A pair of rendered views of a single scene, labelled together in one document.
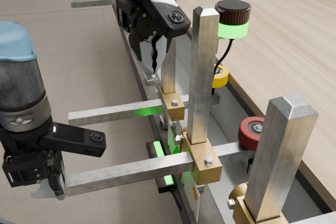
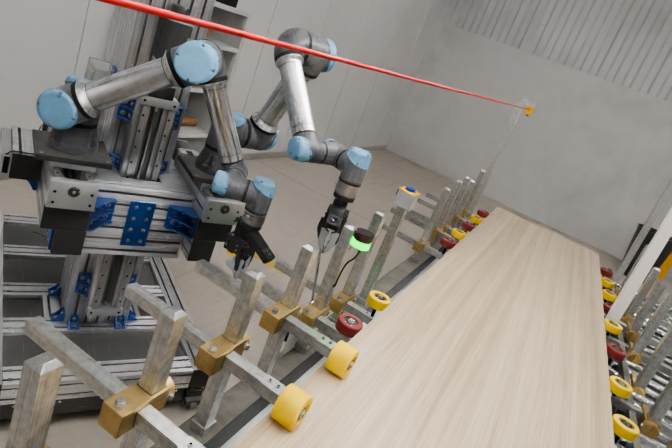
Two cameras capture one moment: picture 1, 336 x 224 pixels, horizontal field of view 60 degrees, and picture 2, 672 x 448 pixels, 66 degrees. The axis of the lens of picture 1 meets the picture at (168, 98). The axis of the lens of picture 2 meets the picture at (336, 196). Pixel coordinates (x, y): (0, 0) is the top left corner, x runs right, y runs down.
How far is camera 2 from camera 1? 1.23 m
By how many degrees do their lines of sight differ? 37
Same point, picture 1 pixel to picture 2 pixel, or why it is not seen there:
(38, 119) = (253, 222)
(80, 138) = (262, 247)
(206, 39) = (343, 239)
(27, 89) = (258, 206)
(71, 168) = not seen: hidden behind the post
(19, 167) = (232, 239)
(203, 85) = (332, 266)
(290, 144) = (301, 260)
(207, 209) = (294, 359)
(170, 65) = (355, 272)
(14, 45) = (265, 188)
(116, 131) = not seen: hidden behind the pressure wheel
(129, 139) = not seen: hidden behind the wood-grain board
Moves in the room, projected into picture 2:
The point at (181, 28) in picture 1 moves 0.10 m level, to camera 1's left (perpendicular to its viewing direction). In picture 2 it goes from (332, 225) to (310, 210)
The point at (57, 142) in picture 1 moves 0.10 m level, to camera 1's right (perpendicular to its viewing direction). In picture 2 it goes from (253, 240) to (272, 256)
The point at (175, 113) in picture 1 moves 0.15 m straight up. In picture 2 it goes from (334, 304) to (349, 267)
